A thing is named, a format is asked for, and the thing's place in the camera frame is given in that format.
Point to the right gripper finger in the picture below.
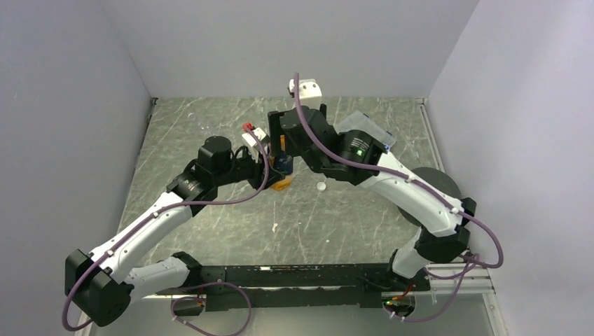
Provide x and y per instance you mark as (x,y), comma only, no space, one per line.
(323,111)
(277,142)

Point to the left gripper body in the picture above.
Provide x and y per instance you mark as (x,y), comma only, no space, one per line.
(256,178)

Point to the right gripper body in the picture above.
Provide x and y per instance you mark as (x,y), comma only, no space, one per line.
(314,162)

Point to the orange juice bottle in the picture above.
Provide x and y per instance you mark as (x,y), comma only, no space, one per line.
(284,164)

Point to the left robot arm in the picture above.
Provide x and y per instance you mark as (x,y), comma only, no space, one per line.
(102,283)

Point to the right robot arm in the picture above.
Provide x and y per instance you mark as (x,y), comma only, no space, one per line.
(360,157)

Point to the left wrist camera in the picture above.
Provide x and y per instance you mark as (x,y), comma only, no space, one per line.
(252,136)

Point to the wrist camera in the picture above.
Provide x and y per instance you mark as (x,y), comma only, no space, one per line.
(252,136)
(309,92)

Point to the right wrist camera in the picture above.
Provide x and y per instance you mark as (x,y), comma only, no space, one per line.
(309,92)

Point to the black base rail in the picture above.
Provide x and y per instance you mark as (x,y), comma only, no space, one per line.
(366,285)

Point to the aluminium frame rail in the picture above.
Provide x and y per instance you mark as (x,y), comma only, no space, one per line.
(456,273)

